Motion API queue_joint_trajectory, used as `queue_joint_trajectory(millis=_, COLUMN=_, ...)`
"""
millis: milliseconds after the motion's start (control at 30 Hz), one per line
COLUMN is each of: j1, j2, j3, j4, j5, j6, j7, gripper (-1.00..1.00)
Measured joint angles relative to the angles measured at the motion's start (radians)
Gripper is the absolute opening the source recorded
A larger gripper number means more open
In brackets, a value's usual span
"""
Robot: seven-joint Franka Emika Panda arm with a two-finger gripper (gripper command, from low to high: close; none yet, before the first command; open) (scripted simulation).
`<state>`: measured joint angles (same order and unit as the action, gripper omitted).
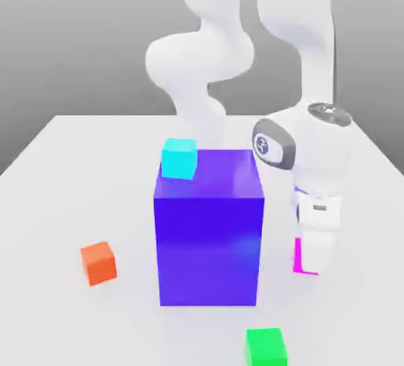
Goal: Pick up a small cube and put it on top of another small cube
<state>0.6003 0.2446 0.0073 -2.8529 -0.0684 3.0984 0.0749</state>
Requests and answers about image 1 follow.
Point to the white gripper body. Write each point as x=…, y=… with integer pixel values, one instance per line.
x=316, y=247

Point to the small magenta cube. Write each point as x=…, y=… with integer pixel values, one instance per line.
x=297, y=255

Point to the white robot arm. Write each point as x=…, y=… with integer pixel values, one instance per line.
x=202, y=56

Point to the small green cube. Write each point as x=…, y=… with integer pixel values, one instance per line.
x=265, y=347

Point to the small cyan cube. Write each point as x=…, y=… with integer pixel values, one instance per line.
x=178, y=159

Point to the small orange cube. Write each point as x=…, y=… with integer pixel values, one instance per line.
x=98, y=264

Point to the large purple box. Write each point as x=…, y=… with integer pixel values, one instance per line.
x=208, y=239

